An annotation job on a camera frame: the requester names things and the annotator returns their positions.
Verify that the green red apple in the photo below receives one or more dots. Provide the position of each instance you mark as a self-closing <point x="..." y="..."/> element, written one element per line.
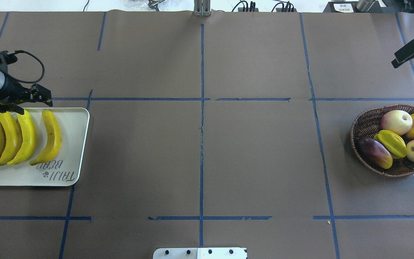
<point x="397" y="121"/>

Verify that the white bear tray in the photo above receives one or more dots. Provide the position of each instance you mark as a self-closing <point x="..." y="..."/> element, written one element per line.
<point x="64" y="170"/>

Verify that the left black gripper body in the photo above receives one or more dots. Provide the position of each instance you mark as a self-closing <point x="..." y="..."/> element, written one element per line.
<point x="8" y="92"/>

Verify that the yellow starfruit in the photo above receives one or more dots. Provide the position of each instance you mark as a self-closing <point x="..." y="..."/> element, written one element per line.
<point x="392" y="142"/>

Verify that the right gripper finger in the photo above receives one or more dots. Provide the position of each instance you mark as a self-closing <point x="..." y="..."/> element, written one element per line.
<point x="404" y="54"/>

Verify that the aluminium frame post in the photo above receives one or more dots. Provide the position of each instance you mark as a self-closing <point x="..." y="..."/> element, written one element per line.
<point x="202" y="8"/>

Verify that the black power adapter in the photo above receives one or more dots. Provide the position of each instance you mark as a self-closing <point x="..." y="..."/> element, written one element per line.
<point x="346" y="6"/>

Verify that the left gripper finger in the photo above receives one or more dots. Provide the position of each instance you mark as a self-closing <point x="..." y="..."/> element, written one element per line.
<point x="41" y="94"/>

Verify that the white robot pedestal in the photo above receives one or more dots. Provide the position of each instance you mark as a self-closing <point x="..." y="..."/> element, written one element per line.
<point x="201" y="253"/>

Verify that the brown wicker basket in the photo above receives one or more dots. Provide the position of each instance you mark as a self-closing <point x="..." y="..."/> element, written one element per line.
<point x="368" y="124"/>

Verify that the dark red fruit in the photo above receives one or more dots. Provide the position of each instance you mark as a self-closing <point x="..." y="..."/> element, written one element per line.
<point x="374" y="152"/>

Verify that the clear plastic bag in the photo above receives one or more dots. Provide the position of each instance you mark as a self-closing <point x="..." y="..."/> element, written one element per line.
<point x="153" y="5"/>

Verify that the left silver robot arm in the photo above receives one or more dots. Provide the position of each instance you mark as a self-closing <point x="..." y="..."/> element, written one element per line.
<point x="26" y="84"/>

